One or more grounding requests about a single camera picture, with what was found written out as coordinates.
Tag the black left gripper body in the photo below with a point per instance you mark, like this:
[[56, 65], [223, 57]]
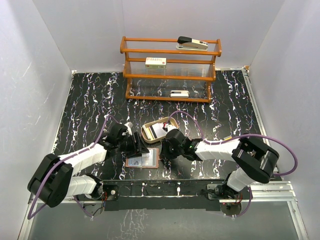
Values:
[[126, 145]]

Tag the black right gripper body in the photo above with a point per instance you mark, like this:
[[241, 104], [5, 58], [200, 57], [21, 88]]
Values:
[[169, 151]]

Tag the white VIP credit card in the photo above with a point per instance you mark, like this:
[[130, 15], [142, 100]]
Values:
[[137, 161]]

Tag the pink leather card holder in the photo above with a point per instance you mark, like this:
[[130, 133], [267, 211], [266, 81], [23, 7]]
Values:
[[153, 159]]

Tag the beige wooden tray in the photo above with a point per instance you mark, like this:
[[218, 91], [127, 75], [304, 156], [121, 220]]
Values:
[[165, 119]]

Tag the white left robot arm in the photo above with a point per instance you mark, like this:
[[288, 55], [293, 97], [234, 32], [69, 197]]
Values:
[[56, 177]]

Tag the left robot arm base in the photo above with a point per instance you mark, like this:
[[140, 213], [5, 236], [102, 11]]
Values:
[[93, 190]]

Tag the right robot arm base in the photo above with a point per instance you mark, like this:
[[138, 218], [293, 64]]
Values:
[[223, 195]]

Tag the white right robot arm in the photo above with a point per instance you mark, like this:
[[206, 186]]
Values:
[[255, 159]]

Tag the stack of credit cards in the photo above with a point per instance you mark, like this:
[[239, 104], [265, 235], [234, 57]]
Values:
[[154, 131]]

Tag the small white stapler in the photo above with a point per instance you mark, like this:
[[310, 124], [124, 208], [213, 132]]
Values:
[[179, 94]]

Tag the orange wooden shelf rack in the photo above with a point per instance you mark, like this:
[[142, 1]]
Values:
[[186, 70]]

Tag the white staples box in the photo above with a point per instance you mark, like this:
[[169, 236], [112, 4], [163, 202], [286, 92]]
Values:
[[155, 63]]

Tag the black and white stapler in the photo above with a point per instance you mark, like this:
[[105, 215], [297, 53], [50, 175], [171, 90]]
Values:
[[188, 43]]

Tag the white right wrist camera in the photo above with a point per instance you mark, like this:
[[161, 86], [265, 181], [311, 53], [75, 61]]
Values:
[[167, 126]]

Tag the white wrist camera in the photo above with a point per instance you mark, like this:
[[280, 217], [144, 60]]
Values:
[[167, 126], [129, 126]]

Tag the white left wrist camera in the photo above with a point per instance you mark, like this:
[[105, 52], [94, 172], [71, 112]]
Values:
[[129, 126]]

